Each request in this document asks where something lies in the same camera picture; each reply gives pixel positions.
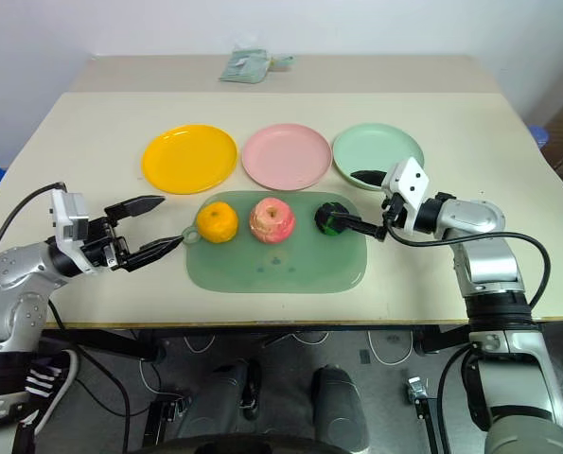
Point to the orange fruit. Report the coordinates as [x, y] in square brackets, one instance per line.
[217, 222]

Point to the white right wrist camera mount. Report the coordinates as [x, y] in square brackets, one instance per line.
[411, 182]

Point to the grey green robot torso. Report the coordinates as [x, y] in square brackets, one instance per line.
[532, 437]

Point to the green printed plastic packet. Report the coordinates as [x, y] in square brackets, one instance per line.
[243, 66]

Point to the light green plate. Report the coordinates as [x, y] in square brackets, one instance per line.
[375, 146]

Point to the translucent green cutting board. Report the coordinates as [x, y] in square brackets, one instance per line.
[281, 267]

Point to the dark rounded robot leg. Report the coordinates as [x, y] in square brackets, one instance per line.
[226, 397]
[340, 406]

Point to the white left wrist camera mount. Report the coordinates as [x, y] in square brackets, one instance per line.
[68, 217]

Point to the yellow plate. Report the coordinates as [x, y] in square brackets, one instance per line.
[188, 158]

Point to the pink plate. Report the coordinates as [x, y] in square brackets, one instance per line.
[286, 156]

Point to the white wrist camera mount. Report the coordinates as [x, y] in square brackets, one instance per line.
[411, 182]
[68, 217]

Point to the metal caster wheel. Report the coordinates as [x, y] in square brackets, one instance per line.
[416, 388]

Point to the blue round lid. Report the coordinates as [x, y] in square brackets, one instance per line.
[541, 137]

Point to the dark green avocado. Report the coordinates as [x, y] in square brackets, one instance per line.
[326, 217]

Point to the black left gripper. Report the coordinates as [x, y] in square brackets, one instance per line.
[103, 246]

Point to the black table frame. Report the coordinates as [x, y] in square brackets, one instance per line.
[115, 343]

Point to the dark curved robot base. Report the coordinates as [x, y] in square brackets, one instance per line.
[243, 445]

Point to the pink red apple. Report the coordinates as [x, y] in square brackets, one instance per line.
[271, 221]

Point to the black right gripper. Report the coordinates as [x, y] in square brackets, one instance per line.
[394, 210]

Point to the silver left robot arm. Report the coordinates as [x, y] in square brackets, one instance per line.
[11, 276]

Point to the small pale green object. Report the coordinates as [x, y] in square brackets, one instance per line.
[283, 60]

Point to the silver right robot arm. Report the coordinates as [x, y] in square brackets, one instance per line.
[491, 265]

